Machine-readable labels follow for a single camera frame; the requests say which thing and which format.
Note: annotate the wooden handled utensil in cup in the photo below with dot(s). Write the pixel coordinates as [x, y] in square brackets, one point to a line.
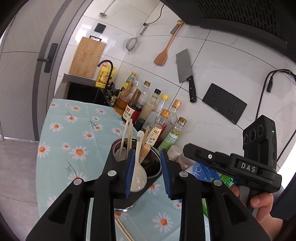
[145, 147]

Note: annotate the beige lidded spice jar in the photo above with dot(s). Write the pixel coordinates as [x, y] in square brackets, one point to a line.
[174, 152]

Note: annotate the black double wall socket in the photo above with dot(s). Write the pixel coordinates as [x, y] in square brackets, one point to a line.
[230, 106]

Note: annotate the black faucet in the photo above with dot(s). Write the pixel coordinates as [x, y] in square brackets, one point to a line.
[110, 74]

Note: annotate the clear bottle yellow cap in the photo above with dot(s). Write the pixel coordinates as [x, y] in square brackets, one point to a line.
[151, 110]

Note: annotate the wooden cutting board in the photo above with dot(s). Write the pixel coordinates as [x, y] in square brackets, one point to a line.
[87, 57]

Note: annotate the yellow detergent bottle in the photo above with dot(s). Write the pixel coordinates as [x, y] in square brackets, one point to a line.
[103, 75]

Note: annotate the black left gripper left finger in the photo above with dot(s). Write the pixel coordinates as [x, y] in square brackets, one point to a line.
[124, 173]

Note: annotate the red label soy sauce bottle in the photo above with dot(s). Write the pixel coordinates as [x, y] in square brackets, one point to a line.
[133, 108]

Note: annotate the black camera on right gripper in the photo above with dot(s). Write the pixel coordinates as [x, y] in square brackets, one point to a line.
[260, 143]

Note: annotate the golden oil bottle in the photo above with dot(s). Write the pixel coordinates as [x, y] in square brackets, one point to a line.
[123, 99]

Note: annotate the green label oil bottle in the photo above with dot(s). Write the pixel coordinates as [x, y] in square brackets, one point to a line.
[173, 134]

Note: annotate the person's right hand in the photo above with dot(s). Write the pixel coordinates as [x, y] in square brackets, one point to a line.
[264, 203]

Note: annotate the black door handle lock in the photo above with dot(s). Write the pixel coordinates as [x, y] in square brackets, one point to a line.
[50, 57]

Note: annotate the floral light blue tablecloth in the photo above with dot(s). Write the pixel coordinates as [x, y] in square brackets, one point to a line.
[75, 141]

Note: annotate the steel cleaver black handle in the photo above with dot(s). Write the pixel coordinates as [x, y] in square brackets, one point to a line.
[185, 73]

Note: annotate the beige chopstick on table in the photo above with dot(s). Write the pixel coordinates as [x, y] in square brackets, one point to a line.
[123, 229]

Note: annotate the clear plastic spice jar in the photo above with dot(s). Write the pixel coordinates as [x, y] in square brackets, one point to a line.
[184, 162]

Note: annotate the wire mesh skimmer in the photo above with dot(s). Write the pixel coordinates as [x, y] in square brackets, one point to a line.
[132, 42]

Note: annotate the white ceramic spoon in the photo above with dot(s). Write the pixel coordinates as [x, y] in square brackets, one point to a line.
[139, 179]

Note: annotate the white salt bag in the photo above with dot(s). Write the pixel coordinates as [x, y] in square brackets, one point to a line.
[201, 172]

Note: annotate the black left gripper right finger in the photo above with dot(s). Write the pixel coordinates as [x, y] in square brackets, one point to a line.
[177, 181]

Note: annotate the wooden spatula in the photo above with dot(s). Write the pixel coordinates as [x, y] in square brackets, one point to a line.
[162, 57]

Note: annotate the chopstick in cup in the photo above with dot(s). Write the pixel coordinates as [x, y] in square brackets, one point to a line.
[127, 125]

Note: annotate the black range hood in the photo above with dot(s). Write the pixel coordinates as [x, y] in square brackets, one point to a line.
[269, 22]

